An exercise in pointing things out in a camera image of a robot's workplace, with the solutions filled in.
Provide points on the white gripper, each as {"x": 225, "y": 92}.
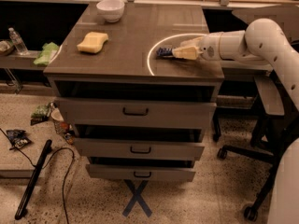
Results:
{"x": 208, "y": 48}

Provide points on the blue rxbar blueberry wrapper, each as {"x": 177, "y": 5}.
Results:
{"x": 164, "y": 53}

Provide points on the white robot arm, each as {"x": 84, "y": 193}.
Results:
{"x": 263, "y": 42}

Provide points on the yellow sponge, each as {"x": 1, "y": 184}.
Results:
{"x": 92, "y": 42}

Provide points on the white bowl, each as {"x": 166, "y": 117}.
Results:
{"x": 110, "y": 10}

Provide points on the grey drawer cabinet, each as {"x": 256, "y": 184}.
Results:
{"x": 127, "y": 68}

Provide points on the black office chair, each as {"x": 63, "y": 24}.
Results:
{"x": 276, "y": 128}

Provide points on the top grey drawer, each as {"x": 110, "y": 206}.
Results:
{"x": 131, "y": 113}

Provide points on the grey drawer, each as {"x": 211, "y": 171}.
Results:
{"x": 145, "y": 150}
{"x": 140, "y": 173}
{"x": 131, "y": 113}

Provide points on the middle grey drawer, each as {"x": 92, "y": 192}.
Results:
{"x": 145, "y": 150}

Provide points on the bottom grey drawer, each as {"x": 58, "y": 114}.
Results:
{"x": 140, "y": 173}

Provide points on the green snack bag on floor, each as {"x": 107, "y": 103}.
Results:
{"x": 41, "y": 114}

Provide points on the clear plastic water bottle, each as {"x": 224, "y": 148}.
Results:
{"x": 17, "y": 42}

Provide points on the small bowl on shelf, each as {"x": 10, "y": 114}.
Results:
{"x": 6, "y": 47}

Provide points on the blue snack bag on floor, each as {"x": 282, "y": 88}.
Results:
{"x": 18, "y": 138}

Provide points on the black bar on floor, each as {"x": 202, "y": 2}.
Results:
{"x": 21, "y": 211}

